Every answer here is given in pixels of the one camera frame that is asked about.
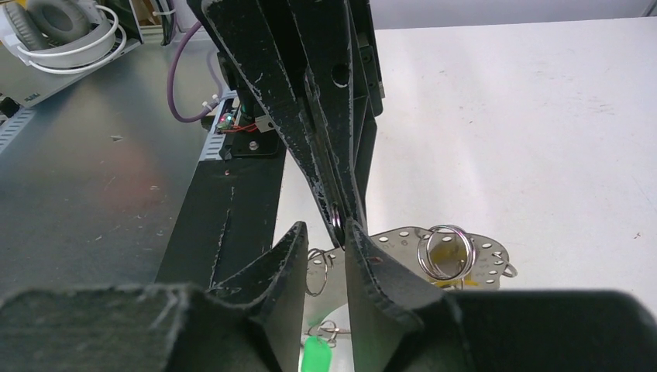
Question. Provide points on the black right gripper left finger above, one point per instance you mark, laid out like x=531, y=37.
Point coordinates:
x=249, y=322

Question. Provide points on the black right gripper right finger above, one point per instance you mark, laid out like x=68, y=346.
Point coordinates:
x=400, y=322

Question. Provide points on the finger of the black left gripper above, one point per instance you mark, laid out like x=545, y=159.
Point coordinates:
x=343, y=83
x=262, y=40

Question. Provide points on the grey perforated key organizer plate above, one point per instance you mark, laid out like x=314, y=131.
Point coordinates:
x=487, y=261

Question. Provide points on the silver split keyring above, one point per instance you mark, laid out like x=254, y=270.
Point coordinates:
x=336, y=224

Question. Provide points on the green tagged key on plate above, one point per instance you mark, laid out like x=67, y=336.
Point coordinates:
x=318, y=344

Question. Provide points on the yellow tagged key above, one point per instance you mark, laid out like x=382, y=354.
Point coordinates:
x=449, y=257

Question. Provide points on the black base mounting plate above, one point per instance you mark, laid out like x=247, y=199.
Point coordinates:
x=229, y=213

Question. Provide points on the white headphones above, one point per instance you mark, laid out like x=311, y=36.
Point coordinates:
x=62, y=37

